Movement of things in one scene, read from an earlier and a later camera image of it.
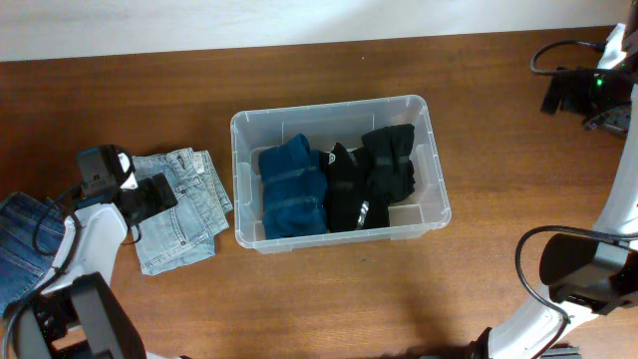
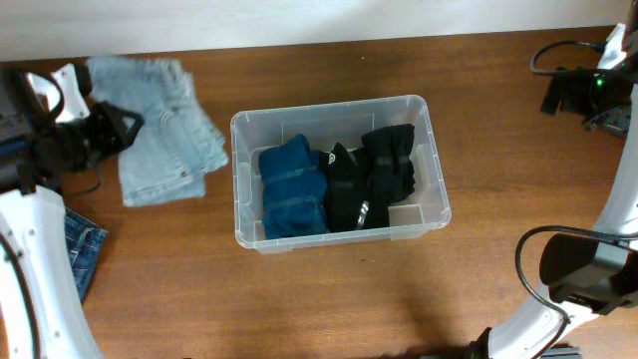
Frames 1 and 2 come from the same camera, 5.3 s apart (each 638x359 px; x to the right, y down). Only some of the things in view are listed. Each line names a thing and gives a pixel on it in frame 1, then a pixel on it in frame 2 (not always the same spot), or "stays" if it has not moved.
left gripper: x=157 y=194 → x=95 y=133
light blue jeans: x=186 y=230 → x=178 y=143
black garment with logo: x=348 y=206 stays
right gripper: x=576 y=102 stays
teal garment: x=294 y=187 stays
